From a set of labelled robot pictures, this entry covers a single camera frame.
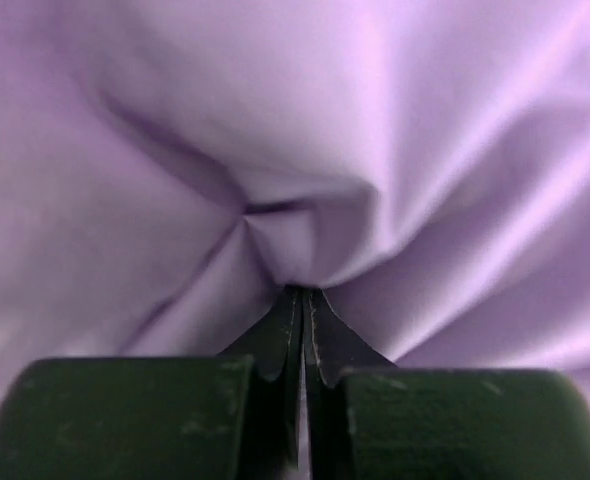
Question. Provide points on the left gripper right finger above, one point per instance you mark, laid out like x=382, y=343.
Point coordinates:
x=369, y=419

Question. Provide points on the purple trousers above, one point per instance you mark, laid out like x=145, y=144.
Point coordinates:
x=166, y=166

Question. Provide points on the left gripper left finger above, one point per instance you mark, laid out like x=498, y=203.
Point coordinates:
x=233, y=415

